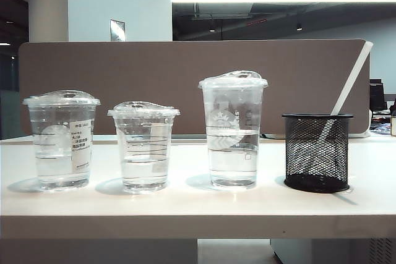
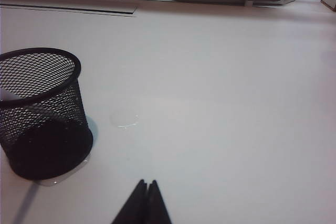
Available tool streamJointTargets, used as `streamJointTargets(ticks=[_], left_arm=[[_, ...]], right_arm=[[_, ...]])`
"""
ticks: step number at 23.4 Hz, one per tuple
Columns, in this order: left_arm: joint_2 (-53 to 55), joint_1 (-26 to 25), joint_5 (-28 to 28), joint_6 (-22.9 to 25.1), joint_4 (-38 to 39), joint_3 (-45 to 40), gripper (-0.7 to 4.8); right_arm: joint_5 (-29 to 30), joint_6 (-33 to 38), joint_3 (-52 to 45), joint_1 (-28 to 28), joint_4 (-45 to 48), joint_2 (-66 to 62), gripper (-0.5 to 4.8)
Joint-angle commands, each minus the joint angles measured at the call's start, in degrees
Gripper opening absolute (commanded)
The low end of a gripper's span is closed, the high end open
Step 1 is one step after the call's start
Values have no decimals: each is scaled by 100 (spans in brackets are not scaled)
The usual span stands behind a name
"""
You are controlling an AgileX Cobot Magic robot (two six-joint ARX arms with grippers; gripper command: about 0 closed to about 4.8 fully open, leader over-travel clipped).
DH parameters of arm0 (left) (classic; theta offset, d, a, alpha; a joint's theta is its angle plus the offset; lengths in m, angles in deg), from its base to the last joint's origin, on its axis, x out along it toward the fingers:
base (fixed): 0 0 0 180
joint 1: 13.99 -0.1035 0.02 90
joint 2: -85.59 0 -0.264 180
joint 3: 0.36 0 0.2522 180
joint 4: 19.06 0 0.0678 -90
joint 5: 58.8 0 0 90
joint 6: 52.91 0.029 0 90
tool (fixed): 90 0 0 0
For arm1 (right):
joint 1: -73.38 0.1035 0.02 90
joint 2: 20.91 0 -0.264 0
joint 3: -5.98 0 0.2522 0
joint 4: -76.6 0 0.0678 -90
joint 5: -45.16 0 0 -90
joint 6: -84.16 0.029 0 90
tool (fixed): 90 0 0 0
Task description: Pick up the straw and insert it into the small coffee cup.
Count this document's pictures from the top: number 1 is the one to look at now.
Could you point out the tall clear plastic cup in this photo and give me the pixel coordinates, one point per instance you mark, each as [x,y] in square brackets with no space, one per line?
[233,152]

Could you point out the tan background box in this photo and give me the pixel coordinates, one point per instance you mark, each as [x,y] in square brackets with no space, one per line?
[393,126]

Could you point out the white partition foot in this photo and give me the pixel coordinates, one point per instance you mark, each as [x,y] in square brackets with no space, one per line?
[360,134]

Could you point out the white drinking straw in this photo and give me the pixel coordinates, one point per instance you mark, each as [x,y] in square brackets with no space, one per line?
[349,85]

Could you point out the silver wall sign plate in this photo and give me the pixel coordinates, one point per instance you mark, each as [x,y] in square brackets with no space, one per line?
[117,30]

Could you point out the medium clear cup white label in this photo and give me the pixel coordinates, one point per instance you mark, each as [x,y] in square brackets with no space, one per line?
[58,140]

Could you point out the small clear plastic cup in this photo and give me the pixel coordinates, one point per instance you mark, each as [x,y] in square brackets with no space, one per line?
[143,152]

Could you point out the black mesh pen holder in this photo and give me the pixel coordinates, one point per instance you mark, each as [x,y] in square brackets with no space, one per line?
[317,180]

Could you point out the brown desk partition panel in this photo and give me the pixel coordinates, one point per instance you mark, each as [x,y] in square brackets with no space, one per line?
[154,69]

